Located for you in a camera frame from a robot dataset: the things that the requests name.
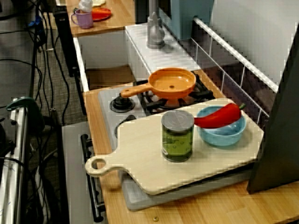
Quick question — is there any grey toy stove top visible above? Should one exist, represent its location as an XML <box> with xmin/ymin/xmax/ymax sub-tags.
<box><xmin>97</xmin><ymin>85</ymin><xmax>255</xmax><ymax>212</ymax></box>

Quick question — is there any red chili pepper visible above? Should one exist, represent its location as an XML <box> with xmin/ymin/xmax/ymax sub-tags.
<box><xmin>193</xmin><ymin>103</ymin><xmax>247</xmax><ymax>129</ymax></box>

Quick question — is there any red orange plate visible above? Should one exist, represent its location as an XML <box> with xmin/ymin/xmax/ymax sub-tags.
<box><xmin>90</xmin><ymin>7</ymin><xmax>112</xmax><ymax>22</ymax></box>

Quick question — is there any white crumpled object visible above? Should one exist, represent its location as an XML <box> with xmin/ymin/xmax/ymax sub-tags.
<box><xmin>78</xmin><ymin>0</ymin><xmax>94</xmax><ymax>13</ymax></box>

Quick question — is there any purple plastic cup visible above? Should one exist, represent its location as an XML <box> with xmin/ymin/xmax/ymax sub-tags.
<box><xmin>70</xmin><ymin>8</ymin><xmax>94</xmax><ymax>29</ymax></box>

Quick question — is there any wooden cutting board with handle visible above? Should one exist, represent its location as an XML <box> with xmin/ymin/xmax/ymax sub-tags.
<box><xmin>84</xmin><ymin>97</ymin><xmax>265</xmax><ymax>196</ymax></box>

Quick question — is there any white toy kitchen cabinet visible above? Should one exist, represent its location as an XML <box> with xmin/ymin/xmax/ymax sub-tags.
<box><xmin>61</xmin><ymin>121</ymin><xmax>108</xmax><ymax>224</ymax></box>

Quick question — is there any light blue bowl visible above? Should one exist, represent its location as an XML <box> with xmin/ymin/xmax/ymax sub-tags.
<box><xmin>197</xmin><ymin>105</ymin><xmax>247</xmax><ymax>147</ymax></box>

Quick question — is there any black stove knob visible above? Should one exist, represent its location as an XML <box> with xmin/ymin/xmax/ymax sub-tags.
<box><xmin>114</xmin><ymin>114</ymin><xmax>137</xmax><ymax>139</ymax></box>
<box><xmin>109</xmin><ymin>95</ymin><xmax>136</xmax><ymax>113</ymax></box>

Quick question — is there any green can with grey lid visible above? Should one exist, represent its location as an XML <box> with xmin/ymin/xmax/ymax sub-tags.
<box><xmin>160</xmin><ymin>109</ymin><xmax>195</xmax><ymax>163</ymax></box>

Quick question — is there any black cable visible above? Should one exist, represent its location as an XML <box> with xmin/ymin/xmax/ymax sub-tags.
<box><xmin>28</xmin><ymin>0</ymin><xmax>45</xmax><ymax>100</ymax></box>

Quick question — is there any dark upright panel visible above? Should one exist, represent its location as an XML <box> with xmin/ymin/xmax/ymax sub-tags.
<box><xmin>247</xmin><ymin>29</ymin><xmax>299</xmax><ymax>195</ymax></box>

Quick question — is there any white toy sink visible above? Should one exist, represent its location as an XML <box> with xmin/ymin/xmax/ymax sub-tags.
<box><xmin>73</xmin><ymin>22</ymin><xmax>202</xmax><ymax>93</ymax></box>

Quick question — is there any black vertical post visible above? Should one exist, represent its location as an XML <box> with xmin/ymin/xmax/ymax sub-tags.
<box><xmin>53</xmin><ymin>6</ymin><xmax>80</xmax><ymax>78</ymax></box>

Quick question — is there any blue cable connector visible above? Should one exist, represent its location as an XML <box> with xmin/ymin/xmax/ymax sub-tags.
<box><xmin>27</xmin><ymin>16</ymin><xmax>44</xmax><ymax>28</ymax></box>

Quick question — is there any black burner grate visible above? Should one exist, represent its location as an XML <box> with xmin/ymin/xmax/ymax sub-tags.
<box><xmin>135</xmin><ymin>74</ymin><xmax>216</xmax><ymax>115</ymax></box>

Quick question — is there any black oven door handle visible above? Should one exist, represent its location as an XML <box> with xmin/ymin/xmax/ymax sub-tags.
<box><xmin>80</xmin><ymin>133</ymin><xmax>105</xmax><ymax>223</ymax></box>

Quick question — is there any aluminium extrusion frame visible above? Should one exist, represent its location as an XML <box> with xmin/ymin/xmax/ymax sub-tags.
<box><xmin>0</xmin><ymin>99</ymin><xmax>30</xmax><ymax>224</ymax></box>

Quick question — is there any orange toy frying pan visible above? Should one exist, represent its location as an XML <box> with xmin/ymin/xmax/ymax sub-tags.
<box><xmin>120</xmin><ymin>67</ymin><xmax>197</xmax><ymax>107</ymax></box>

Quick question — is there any grey toy faucet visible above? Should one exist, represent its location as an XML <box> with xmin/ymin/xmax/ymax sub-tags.
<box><xmin>146</xmin><ymin>0</ymin><xmax>166</xmax><ymax>49</ymax></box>

